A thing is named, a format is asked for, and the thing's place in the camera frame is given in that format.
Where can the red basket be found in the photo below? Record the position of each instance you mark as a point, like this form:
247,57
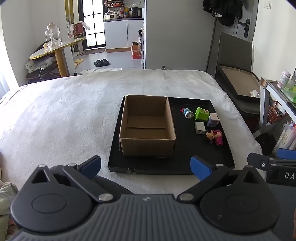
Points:
275,113

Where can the black framed glass door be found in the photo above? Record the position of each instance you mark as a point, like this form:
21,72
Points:
92,23

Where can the pair of yellow slippers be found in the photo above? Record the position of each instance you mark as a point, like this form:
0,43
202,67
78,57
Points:
78,62

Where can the pale green pillow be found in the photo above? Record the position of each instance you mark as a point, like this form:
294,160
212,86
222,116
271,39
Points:
7,201

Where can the pink lid jar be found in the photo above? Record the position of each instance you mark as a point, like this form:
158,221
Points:
284,80

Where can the brown cardboard box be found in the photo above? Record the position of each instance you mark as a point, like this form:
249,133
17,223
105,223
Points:
148,143

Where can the green packet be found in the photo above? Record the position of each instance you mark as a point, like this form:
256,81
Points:
290,93

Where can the grey upholstered board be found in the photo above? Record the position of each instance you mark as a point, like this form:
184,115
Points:
233,53

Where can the white power strip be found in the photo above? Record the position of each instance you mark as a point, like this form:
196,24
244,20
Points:
38,63

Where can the black tray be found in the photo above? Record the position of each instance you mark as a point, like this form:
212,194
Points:
198,153

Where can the black spray bottle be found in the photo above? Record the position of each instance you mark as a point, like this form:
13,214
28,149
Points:
140,37

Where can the small glass bottle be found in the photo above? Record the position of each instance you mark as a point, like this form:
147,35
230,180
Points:
49,40

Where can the small purple container white lid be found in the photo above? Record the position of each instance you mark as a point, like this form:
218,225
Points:
213,120

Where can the dark round stool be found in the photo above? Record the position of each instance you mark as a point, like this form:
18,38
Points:
44,75

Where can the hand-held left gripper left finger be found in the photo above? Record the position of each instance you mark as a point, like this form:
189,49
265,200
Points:
91,165

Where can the green plastic container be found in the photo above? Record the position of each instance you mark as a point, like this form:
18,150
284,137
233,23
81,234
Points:
201,114

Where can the black hanging jackets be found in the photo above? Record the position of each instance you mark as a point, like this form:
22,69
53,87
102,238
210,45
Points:
223,11

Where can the white floor mat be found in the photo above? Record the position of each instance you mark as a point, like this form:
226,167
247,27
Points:
101,70

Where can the large glass jar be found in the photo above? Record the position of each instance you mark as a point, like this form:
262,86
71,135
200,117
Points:
55,34

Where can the orange cardboard box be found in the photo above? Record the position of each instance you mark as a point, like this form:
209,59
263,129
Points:
136,51

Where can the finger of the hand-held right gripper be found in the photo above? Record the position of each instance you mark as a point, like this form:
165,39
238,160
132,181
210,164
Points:
255,160
286,153

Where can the kitchen spice shelf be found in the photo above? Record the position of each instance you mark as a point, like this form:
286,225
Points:
115,3

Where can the grey metal side table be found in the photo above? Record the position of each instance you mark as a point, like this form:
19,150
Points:
264,104

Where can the round gold table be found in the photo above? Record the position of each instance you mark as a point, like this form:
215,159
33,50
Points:
61,45

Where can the white shopping bag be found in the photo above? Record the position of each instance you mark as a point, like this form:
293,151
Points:
285,136

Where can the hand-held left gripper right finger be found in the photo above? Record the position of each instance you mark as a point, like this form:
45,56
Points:
200,169

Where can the white cooker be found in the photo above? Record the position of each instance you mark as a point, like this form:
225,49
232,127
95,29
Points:
110,15

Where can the white tissue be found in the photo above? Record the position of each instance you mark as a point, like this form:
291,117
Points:
255,93

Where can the dark storage frame brown board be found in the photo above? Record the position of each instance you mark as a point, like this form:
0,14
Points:
238,78

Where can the brown puppy figurine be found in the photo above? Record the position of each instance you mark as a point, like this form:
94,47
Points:
209,136

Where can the white light switch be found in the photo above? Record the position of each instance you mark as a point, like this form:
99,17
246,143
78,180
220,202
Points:
268,4

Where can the pink dinosaur toy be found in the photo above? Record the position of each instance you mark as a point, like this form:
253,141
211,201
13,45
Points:
218,137

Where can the grey door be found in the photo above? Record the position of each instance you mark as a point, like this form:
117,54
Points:
253,11

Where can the white kitchen cabinet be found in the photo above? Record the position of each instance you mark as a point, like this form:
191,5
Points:
122,34

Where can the small blue figurine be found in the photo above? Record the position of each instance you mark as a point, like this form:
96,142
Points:
186,113

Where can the white charger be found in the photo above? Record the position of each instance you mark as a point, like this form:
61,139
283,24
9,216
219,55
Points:
200,127

